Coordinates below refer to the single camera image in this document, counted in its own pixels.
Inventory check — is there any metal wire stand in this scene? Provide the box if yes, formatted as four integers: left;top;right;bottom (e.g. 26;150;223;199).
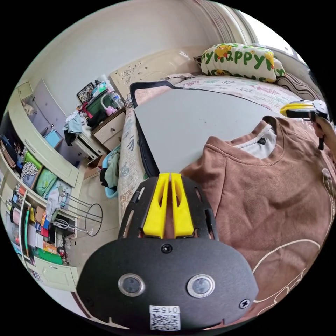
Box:
59;191;103;237

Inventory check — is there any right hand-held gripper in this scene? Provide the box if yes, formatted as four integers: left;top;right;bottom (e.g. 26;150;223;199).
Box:
280;99;330;151

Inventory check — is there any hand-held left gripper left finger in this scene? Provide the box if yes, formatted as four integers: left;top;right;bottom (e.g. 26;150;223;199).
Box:
142;173;169;239

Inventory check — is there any striped curtain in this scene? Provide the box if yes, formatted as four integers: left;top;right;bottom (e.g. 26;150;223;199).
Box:
194;0;261;46

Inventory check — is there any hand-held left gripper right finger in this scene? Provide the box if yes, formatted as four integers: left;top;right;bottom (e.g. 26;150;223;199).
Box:
171;173;195;239

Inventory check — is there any brown long sleeve shirt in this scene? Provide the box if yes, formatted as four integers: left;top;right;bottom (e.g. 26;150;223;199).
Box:
180;115;336;329

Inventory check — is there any person's right hand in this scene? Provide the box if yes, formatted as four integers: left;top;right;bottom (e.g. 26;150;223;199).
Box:
314;116;336;149

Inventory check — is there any striped brown cushion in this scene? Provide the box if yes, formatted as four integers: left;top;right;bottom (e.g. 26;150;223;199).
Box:
276;73;320;102

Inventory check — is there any cream cupboard with shelves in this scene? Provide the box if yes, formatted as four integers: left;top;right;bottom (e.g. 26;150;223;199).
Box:
0;78;81;292

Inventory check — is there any window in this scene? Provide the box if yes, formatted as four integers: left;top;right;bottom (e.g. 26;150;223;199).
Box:
240;10;299;56

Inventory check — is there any brown carton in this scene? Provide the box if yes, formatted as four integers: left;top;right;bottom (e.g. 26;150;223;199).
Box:
83;155;106;180

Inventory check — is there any white desk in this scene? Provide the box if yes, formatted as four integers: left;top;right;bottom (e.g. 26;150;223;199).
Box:
62;110;106;161

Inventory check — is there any grey folding board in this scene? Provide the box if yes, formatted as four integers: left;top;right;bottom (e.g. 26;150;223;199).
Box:
129;80;287;182

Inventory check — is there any bed with printed sheet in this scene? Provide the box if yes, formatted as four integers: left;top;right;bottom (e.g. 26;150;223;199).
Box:
109;48;317;226

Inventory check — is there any cream nightstand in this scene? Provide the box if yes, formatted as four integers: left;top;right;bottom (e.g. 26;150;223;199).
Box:
76;74;127;152

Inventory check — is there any white pillow with green print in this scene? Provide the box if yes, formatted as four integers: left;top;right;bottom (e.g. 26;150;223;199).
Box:
194;42;286;83

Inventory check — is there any blue basket with clothes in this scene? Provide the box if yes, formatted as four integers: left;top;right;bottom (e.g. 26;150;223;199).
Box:
99;146;121;201

